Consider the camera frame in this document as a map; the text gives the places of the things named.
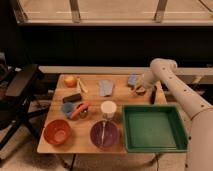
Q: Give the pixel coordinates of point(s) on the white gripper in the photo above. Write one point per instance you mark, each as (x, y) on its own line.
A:
(146, 80)

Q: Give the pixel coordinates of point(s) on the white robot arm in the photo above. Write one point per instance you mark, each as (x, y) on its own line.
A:
(199, 155)

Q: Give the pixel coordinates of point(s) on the purple bowl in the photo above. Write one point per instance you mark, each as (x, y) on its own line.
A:
(104, 134)

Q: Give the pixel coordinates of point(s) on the red bowl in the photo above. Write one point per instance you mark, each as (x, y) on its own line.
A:
(57, 132)

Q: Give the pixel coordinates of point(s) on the blue sponge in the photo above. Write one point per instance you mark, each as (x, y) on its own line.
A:
(132, 80)

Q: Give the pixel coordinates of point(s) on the blue cloth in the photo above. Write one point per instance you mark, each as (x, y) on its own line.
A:
(106, 87)

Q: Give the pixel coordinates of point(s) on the white cup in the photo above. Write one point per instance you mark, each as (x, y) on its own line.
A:
(108, 109)

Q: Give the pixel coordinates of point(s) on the green plastic tray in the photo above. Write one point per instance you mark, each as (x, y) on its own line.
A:
(153, 129)

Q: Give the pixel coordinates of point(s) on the white spatula utensil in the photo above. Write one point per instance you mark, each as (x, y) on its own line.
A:
(81, 87)

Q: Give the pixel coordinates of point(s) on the wooden table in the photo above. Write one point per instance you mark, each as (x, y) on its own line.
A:
(80, 142)

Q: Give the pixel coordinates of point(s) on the orange carrot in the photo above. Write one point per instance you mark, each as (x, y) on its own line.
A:
(80, 109)

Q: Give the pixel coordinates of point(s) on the small glass jar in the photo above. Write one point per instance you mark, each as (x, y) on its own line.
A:
(83, 114)

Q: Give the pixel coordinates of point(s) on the black rectangular block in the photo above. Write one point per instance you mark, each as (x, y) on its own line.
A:
(72, 98)

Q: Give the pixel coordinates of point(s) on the orange apple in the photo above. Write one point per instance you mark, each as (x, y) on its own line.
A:
(70, 81)

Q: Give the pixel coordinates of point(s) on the blue small cup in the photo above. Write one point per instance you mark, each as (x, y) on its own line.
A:
(67, 108)

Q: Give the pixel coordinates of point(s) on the black office chair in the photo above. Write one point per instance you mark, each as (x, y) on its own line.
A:
(18, 103)

